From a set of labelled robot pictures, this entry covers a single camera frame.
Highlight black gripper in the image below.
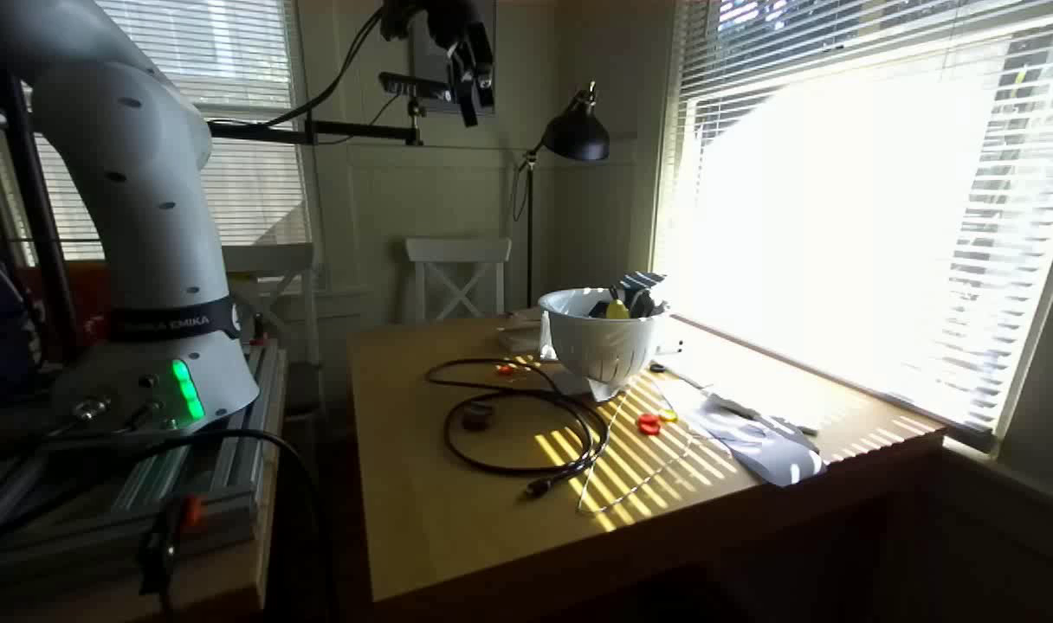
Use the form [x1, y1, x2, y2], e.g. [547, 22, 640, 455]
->
[422, 0, 499, 130]

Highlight white ceramic bowl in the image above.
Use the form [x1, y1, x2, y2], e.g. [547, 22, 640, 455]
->
[532, 284, 665, 404]

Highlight black desk lamp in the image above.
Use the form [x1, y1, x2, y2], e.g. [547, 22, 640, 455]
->
[512, 76, 614, 310]

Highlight black horizontal boom rod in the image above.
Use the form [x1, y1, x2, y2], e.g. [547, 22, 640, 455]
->
[209, 115, 425, 148]

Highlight small white window blinds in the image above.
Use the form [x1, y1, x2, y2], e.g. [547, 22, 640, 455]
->
[4, 0, 316, 264]

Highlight black spatula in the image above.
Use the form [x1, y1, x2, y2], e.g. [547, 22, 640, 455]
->
[614, 266, 673, 318]

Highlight large white window blinds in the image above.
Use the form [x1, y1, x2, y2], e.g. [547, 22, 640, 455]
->
[662, 0, 1053, 437]

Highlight white folded cloth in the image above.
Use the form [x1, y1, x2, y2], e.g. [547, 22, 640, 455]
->
[688, 392, 829, 491]

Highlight black slanted stand pole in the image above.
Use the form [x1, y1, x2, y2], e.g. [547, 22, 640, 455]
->
[0, 62, 88, 365]

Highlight dark blue bag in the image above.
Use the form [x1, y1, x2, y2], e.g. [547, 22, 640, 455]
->
[0, 243, 49, 407]

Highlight black camera on boom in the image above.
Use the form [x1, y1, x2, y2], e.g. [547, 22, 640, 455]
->
[378, 68, 456, 108]

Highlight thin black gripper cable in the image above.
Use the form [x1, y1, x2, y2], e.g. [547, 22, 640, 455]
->
[209, 3, 389, 130]

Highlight black looped cable with plug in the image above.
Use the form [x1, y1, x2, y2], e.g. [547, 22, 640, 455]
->
[422, 352, 614, 502]

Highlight thick black power cable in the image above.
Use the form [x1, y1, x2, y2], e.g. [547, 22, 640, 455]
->
[143, 425, 333, 623]

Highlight black switch box red button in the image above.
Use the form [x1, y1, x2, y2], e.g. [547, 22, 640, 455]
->
[135, 491, 210, 601]

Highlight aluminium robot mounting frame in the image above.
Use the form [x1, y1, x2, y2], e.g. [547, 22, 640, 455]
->
[0, 341, 296, 623]

